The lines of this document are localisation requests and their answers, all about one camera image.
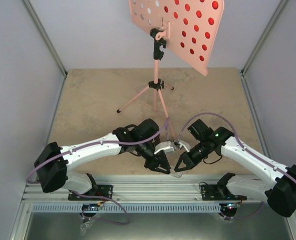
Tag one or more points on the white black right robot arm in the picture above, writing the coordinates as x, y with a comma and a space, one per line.
276, 183

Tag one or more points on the black mounting plate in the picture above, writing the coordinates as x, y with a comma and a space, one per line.
103, 191
209, 192

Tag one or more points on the grey slotted cable duct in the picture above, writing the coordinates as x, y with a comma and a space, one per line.
127, 207

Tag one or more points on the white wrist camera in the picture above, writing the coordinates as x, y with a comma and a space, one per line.
183, 145
166, 147

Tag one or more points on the aluminium left corner frame post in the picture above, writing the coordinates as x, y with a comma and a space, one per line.
44, 36

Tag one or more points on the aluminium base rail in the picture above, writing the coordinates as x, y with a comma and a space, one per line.
157, 188

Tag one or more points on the aluminium corner frame post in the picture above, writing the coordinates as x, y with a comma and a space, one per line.
252, 74
44, 36

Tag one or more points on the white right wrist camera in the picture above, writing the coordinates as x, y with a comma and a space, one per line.
183, 145

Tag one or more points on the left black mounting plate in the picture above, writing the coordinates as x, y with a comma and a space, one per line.
103, 191

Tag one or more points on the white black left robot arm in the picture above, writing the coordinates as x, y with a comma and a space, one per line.
55, 165

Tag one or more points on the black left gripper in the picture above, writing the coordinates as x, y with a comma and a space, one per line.
158, 160

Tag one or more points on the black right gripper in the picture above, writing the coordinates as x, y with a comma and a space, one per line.
190, 161

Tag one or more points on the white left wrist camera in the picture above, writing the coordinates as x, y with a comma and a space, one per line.
166, 147

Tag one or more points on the aluminium right corner frame post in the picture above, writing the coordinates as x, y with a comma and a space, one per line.
252, 74

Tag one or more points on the clear plastic metronome cover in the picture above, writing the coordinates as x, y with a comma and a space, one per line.
174, 173

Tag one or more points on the clear plastic bag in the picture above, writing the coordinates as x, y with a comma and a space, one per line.
87, 223

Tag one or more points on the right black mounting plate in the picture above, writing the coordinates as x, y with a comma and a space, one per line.
209, 192

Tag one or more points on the pink music stand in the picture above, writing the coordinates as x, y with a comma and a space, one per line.
186, 28

